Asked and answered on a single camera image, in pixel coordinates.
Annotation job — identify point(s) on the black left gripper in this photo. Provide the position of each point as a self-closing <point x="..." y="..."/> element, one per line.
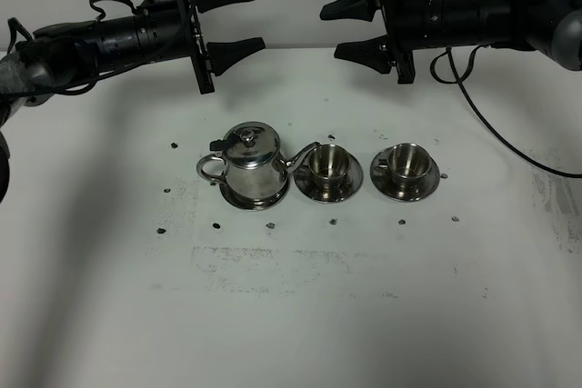
<point x="171" y="30"/>

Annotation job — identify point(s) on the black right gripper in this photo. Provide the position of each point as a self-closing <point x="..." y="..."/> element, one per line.
<point x="384" y="52"/>

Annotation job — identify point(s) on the stainless steel teapot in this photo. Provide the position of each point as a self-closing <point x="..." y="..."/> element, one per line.
<point x="249" y="160"/>

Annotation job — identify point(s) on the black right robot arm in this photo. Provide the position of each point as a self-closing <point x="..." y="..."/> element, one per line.
<point x="551" y="27"/>

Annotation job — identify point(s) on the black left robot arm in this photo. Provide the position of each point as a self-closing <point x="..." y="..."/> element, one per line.
<point x="71" y="58"/>

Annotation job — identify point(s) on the left stainless steel teacup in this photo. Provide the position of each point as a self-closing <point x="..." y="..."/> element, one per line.
<point x="325" y="167"/>

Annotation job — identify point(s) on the stainless steel teacup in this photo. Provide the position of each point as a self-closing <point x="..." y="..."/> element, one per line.
<point x="325" y="167"/>
<point x="406" y="164"/>

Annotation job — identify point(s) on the right stainless steel teacup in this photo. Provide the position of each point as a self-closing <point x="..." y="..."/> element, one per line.
<point x="406" y="164"/>

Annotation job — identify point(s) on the steel teapot saucer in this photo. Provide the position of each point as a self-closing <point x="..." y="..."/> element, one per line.
<point x="252" y="204"/>

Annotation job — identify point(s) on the right steel cup saucer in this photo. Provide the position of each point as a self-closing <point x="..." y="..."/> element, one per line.
<point x="382" y="180"/>

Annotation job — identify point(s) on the steel cup saucer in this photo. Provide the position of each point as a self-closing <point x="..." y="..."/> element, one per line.
<point x="328" y="190"/>
<point x="382" y="180"/>

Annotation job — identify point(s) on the left steel cup saucer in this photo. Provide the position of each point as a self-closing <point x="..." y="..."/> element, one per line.
<point x="328" y="190"/>

